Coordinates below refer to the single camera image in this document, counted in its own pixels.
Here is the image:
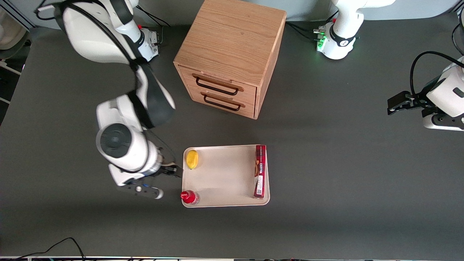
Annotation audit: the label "yellow lemon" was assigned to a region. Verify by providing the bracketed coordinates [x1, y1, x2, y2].
[186, 149, 199, 170]

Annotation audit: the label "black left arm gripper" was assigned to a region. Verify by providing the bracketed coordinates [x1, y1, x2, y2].
[387, 78, 441, 116]

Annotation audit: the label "black drawer handle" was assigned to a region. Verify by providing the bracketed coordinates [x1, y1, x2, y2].
[204, 95, 242, 112]
[196, 77, 239, 96]

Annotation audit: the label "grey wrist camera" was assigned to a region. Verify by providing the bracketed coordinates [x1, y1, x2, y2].
[422, 112, 464, 131]
[121, 184, 164, 200]

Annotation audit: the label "cream plastic tray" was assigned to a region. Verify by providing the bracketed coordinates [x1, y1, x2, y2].
[181, 144, 271, 208]

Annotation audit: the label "red cookie box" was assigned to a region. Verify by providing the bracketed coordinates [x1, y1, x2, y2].
[254, 145, 267, 199]

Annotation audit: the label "red coke bottle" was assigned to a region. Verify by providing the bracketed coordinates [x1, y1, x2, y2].
[181, 190, 200, 206]

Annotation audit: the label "white chair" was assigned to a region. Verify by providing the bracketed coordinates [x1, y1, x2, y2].
[0, 5, 30, 71]

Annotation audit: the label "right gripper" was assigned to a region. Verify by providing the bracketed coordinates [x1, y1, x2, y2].
[109, 165, 182, 186]

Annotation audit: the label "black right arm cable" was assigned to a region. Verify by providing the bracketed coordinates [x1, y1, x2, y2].
[36, 0, 156, 129]

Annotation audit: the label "black right base cables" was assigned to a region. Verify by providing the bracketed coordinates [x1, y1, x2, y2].
[136, 5, 171, 46]

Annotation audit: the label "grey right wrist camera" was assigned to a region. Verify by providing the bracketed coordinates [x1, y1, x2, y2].
[121, 184, 164, 200]

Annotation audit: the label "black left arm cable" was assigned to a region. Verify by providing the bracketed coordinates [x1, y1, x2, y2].
[410, 51, 464, 95]

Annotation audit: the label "black cable at table edge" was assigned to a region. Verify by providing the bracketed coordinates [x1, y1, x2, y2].
[0, 237, 86, 261]

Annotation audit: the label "black base cables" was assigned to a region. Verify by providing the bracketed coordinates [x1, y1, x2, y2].
[136, 5, 171, 46]
[286, 11, 337, 41]

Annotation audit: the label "black corner cable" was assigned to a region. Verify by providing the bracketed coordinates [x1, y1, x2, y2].
[451, 9, 464, 57]

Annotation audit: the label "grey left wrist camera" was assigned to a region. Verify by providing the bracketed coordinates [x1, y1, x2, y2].
[422, 112, 464, 131]

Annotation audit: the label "wooden drawer cabinet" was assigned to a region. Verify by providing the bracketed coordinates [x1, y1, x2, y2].
[173, 0, 287, 120]

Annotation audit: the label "black left base cables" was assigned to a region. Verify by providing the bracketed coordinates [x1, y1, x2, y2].
[286, 11, 337, 41]

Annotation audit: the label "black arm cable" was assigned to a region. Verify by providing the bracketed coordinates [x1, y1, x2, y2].
[410, 51, 464, 95]
[36, 0, 156, 129]

